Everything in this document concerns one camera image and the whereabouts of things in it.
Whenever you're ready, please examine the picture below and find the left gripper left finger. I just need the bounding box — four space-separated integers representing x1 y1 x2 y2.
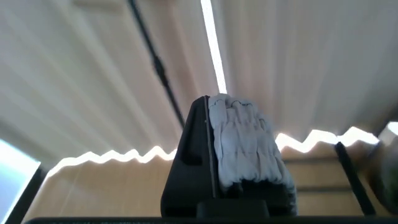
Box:
160 95 219 218

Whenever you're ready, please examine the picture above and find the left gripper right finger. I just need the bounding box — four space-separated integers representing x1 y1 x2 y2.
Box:
221 179 295 217

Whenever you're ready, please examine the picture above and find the black clothes rack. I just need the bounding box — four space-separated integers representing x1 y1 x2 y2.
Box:
127 0 377 217

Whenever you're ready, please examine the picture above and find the beige curtain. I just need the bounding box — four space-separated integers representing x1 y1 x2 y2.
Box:
0 0 398 175

